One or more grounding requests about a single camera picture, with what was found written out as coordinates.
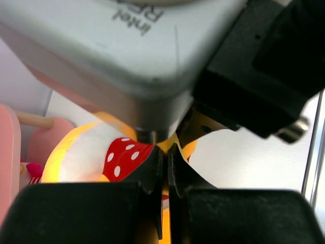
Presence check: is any aluminium rail frame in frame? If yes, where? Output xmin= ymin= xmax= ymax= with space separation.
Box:
xmin=302 ymin=91 xmax=324 ymax=218

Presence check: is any pink three tier shelf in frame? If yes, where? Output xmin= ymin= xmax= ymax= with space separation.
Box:
xmin=1 ymin=104 xmax=74 ymax=221

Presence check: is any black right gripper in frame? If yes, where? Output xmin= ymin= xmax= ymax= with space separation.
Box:
xmin=177 ymin=1 xmax=324 ymax=147

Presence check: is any yellow frog plush polka dress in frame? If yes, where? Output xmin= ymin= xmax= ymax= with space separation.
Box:
xmin=41 ymin=111 xmax=199 ymax=244

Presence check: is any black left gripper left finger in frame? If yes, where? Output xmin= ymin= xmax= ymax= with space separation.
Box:
xmin=1 ymin=147 xmax=163 ymax=243

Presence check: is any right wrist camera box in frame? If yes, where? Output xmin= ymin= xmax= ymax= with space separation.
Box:
xmin=1 ymin=0 xmax=246 ymax=143

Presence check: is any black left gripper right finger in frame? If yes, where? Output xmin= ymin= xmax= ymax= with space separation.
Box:
xmin=168 ymin=144 xmax=324 ymax=243

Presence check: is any pink owl plush left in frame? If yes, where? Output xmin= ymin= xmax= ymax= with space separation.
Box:
xmin=19 ymin=162 xmax=43 ymax=190

